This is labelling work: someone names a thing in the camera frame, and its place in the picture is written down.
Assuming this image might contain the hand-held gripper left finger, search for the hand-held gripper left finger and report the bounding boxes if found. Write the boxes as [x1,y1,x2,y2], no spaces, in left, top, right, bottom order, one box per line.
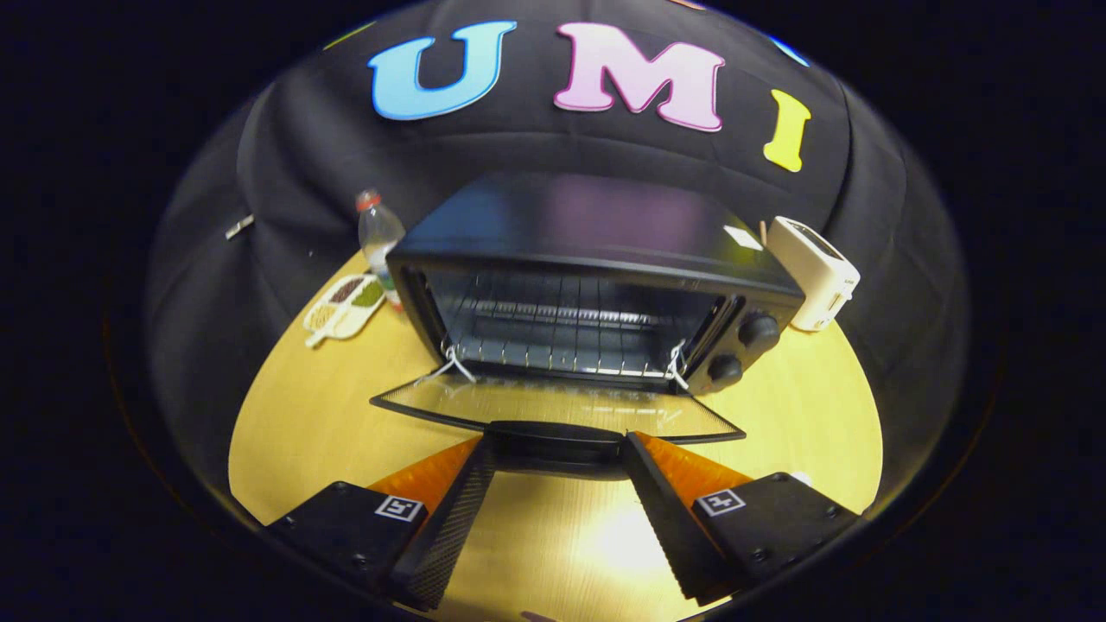
[264,432,500,612]

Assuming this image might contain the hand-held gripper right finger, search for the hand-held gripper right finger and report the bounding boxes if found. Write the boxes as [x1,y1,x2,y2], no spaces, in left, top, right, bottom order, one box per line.
[620,430,865,607]

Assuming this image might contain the black toaster oven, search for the black toaster oven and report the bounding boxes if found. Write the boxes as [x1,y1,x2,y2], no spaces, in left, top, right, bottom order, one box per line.
[370,171,806,463]

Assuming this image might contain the white bread toaster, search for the white bread toaster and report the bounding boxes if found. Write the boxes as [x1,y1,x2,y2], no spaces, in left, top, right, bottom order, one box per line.
[765,216,861,333]

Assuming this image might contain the white divided snack tray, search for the white divided snack tray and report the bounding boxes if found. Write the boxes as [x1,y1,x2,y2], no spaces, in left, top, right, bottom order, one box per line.
[302,273,386,349]

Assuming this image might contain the clear plastic bottle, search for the clear plastic bottle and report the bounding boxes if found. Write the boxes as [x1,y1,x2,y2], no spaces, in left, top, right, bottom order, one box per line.
[356,190,407,310]

